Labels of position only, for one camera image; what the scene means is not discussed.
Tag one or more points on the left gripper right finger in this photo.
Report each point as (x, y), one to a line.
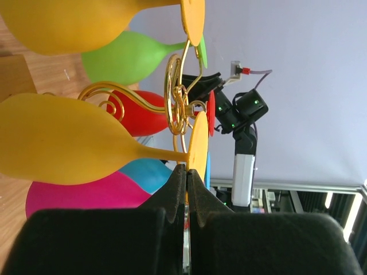
(226, 242)

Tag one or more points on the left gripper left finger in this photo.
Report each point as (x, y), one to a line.
(148, 239)

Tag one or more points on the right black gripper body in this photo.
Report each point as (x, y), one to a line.
(206, 84)

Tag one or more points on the pink wine glass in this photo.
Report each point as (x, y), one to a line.
(116, 191)

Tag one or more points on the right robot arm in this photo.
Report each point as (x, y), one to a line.
(238, 117)

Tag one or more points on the blue wine glass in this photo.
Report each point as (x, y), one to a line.
(149, 174)

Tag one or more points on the red wine glass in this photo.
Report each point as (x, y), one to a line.
(141, 122)

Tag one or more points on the green wine glass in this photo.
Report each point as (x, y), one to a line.
(128, 59)

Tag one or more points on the orange yellow wine glass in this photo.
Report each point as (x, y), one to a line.
(66, 27)

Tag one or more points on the amber rack base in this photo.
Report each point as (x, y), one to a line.
(15, 77)

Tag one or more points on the gold wire glass rack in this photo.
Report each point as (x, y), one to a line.
(177, 108)

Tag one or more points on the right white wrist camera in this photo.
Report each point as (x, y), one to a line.
(235, 74)

